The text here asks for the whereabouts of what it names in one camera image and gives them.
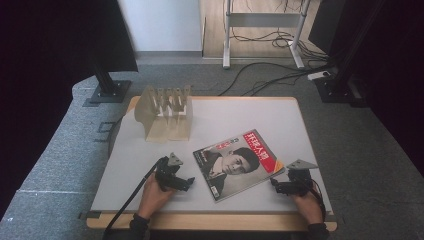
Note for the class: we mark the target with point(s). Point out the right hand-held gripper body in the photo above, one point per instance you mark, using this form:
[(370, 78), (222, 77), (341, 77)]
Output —
[(297, 180)]

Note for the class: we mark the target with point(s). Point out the wooden slotted rack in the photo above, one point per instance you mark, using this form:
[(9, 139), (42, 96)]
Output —
[(166, 115)]

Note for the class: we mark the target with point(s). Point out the person's left hand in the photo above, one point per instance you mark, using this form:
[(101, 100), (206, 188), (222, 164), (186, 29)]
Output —
[(155, 195)]

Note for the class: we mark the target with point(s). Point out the black stand with base plate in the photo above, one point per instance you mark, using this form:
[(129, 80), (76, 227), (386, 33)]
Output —
[(108, 85), (336, 83)]

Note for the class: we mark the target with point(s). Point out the magazine with portrait cover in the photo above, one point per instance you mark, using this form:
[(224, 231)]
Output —
[(238, 165)]

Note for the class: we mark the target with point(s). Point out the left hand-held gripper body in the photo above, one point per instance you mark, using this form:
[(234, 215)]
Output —
[(166, 172)]

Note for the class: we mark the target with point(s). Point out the white table mat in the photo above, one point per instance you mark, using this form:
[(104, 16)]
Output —
[(213, 153)]

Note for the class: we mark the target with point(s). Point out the white desk frame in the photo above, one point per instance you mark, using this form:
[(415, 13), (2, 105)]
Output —
[(265, 30)]

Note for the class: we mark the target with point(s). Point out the white power strip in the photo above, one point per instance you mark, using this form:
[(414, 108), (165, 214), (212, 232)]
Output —
[(318, 75)]

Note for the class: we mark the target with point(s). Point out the person's right hand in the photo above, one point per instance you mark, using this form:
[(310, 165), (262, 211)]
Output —
[(307, 205)]

